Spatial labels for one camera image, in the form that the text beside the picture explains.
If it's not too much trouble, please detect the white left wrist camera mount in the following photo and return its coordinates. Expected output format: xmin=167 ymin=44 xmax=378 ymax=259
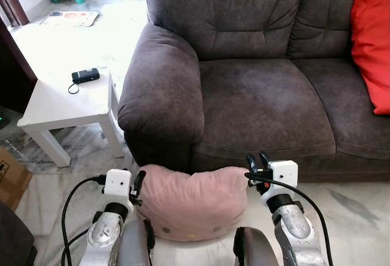
xmin=104 ymin=169 xmax=133 ymax=202

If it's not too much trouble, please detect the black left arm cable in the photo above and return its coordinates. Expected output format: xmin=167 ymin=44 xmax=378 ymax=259
xmin=60 ymin=176 xmax=108 ymax=266

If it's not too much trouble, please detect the red pillow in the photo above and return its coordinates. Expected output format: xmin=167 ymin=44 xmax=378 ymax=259
xmin=350 ymin=0 xmax=390 ymax=116

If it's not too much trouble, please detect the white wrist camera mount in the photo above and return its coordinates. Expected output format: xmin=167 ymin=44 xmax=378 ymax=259
xmin=262 ymin=160 xmax=299 ymax=202
xmin=104 ymin=169 xmax=133 ymax=202

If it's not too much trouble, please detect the pink cat face pillow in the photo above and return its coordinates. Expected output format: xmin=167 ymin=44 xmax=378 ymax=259
xmin=135 ymin=165 xmax=250 ymax=242

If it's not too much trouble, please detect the brown cardboard box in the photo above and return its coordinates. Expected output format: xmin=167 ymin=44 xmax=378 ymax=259
xmin=0 ymin=147 xmax=33 ymax=212

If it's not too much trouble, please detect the printed floor mat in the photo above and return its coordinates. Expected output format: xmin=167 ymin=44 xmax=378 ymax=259
xmin=40 ymin=11 xmax=100 ymax=28

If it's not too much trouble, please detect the grey left robot leg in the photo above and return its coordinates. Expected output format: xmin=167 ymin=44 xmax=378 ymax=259
xmin=115 ymin=217 xmax=156 ymax=266

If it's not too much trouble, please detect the grey right robot leg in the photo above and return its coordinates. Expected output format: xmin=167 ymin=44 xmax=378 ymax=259
xmin=233 ymin=226 xmax=282 ymax=266

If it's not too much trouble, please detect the dark grey upholstered furniture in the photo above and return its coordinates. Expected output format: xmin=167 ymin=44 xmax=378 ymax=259
xmin=0 ymin=201 xmax=37 ymax=266

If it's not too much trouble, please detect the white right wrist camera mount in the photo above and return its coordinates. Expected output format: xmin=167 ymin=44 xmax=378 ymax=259
xmin=262 ymin=160 xmax=299 ymax=202

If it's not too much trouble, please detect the grey robot leg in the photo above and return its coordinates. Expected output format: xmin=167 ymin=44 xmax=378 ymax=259
xmin=233 ymin=226 xmax=282 ymax=266
xmin=115 ymin=217 xmax=156 ymax=266

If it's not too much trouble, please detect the dark wooden cabinet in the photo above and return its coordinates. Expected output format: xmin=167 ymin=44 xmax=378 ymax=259
xmin=0 ymin=19 xmax=38 ymax=114

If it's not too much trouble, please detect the dark brown fabric sofa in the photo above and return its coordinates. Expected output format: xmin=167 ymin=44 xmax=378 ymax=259
xmin=118 ymin=0 xmax=390 ymax=184

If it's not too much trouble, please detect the black device with strap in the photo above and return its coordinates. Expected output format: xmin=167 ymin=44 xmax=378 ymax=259
xmin=68 ymin=68 xmax=101 ymax=95

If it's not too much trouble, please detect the white side table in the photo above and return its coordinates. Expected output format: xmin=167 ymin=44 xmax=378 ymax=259
xmin=17 ymin=68 xmax=126 ymax=168

